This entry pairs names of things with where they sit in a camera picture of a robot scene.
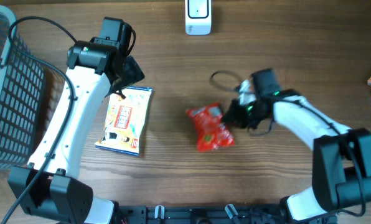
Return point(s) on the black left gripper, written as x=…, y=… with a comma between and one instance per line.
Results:
x=132, y=73

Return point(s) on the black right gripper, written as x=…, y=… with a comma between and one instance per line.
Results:
x=234, y=119

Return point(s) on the red snack bag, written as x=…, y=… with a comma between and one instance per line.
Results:
x=212, y=133

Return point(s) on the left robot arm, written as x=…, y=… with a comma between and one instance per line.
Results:
x=48, y=186

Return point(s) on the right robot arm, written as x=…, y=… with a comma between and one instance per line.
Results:
x=341, y=156

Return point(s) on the white barcode scanner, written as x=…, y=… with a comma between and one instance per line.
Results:
x=198, y=17

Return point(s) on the dark grey mesh basket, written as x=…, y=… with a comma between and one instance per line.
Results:
x=22, y=83

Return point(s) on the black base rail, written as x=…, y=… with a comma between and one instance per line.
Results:
x=253, y=214

